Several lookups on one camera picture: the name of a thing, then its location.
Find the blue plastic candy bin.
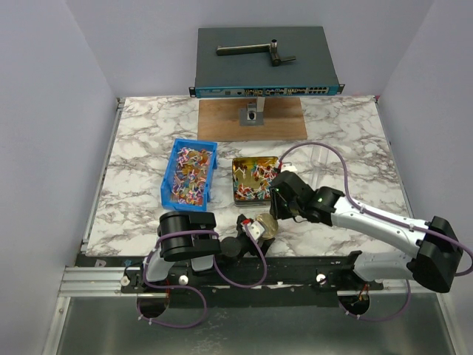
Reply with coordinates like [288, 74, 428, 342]
[160, 138, 217, 212]

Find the black front mounting rail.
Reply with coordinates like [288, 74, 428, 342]
[75, 251, 384, 314]

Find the gold jar lid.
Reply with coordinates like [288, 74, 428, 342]
[256, 213, 279, 240]

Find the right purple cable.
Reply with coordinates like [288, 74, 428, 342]
[280, 142, 473, 322]

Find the grey network switch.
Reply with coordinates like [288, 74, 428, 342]
[189, 26, 344, 98]

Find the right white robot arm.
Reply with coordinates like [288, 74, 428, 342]
[270, 171, 463, 293]

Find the clear plastic scoop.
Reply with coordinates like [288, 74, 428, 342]
[310, 146, 330, 190]

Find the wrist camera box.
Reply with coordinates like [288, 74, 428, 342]
[279, 163, 298, 173]
[241, 219, 265, 241]

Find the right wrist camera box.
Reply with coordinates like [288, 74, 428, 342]
[279, 163, 298, 173]

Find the square tin of lollipops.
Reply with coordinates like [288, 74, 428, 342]
[231, 156, 278, 206]

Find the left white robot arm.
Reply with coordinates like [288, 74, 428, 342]
[138, 212, 279, 292]

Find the grey metal stand base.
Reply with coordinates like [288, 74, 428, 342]
[239, 97, 265, 126]

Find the wooden board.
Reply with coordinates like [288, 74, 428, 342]
[197, 97, 307, 142]

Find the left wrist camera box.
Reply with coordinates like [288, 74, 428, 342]
[241, 219, 265, 241]

